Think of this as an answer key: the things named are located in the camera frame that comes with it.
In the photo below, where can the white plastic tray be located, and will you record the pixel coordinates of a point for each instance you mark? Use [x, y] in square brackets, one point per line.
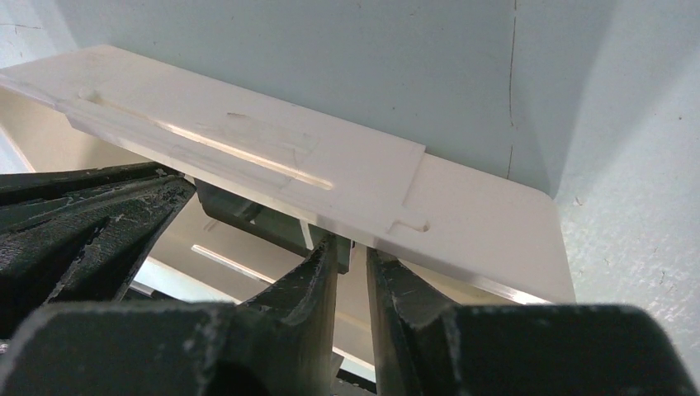
[478, 238]

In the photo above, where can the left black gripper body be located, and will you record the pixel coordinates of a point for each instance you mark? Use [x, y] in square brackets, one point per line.
[81, 235]

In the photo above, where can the black credit card stack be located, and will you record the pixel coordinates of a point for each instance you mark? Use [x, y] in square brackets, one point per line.
[282, 230]

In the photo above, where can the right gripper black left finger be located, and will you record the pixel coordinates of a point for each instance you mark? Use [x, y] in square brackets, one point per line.
[279, 342]

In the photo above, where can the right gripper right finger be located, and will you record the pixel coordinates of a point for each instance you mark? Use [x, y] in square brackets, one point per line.
[427, 344]

